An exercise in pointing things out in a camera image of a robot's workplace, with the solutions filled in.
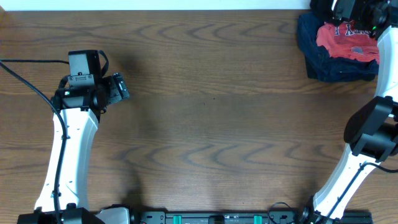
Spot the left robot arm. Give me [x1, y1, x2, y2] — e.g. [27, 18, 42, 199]
[17, 50, 131, 224]

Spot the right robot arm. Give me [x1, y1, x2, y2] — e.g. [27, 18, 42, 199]
[295, 1, 397, 223]

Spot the folded navy garment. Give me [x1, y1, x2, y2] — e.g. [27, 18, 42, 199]
[297, 12, 379, 83]

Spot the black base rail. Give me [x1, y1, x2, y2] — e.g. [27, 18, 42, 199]
[132, 210, 373, 224]

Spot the red printed t-shirt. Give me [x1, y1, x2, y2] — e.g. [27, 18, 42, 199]
[316, 21, 379, 64]

